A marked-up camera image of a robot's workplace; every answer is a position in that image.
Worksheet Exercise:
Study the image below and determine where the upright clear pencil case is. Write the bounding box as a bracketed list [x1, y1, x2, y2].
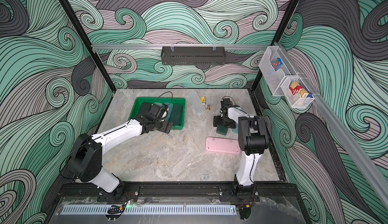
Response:
[188, 91, 205, 113]

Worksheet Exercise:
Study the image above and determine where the white slotted cable duct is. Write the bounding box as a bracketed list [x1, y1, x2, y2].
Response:
[59, 204, 237, 216]

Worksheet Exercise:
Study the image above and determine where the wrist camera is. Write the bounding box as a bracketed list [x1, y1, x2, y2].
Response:
[220, 98, 232, 108]
[150, 104, 164, 120]

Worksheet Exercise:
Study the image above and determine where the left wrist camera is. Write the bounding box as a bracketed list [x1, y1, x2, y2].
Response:
[150, 104, 164, 120]

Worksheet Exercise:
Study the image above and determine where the frosted clear pencil case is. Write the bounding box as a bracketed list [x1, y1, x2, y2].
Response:
[157, 103, 169, 119]

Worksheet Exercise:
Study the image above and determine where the red yellow box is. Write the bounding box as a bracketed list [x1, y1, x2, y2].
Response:
[289, 81, 313, 98]

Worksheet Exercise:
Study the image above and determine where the aluminium rail back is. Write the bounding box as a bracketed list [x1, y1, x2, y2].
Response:
[91, 43, 269, 51]

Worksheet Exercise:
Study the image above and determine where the clear wall bin front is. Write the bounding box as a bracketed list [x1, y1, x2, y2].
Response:
[280, 76, 314, 109]

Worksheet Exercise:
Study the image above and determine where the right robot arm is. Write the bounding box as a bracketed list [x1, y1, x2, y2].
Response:
[213, 105, 269, 198]

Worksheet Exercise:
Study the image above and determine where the blue red small item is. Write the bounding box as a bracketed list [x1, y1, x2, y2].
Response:
[272, 58, 284, 71]

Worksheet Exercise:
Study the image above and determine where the green storage tray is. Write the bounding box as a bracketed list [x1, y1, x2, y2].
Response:
[128, 97, 186, 130]

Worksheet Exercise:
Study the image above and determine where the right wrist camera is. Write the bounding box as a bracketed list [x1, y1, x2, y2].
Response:
[220, 98, 232, 108]

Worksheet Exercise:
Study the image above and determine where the clear wall bin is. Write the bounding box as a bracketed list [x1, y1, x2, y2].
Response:
[259, 46, 297, 96]
[280, 76, 314, 109]

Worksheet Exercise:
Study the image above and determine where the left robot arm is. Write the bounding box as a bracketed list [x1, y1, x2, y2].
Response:
[65, 105, 172, 194]

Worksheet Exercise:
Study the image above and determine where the black wall shelf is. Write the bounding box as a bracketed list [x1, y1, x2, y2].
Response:
[161, 47, 226, 66]

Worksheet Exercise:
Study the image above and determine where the dark green pencil case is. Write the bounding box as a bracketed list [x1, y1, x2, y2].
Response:
[169, 104, 183, 126]

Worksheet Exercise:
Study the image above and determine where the aluminium rail right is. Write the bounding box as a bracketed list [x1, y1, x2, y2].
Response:
[274, 42, 388, 207]

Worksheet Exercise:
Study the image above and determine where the black pencil case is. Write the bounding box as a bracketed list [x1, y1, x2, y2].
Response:
[138, 102, 153, 116]

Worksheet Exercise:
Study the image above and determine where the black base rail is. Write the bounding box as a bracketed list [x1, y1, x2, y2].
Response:
[58, 181, 302, 203]

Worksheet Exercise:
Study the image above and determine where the aluminium rail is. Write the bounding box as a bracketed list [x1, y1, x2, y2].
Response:
[91, 43, 269, 51]
[274, 42, 388, 207]

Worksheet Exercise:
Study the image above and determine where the clear wall bin rear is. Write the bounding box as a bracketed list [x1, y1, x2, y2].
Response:
[259, 46, 297, 96]

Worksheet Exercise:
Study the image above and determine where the pink pencil case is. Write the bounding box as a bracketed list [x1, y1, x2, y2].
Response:
[205, 137, 240, 155]

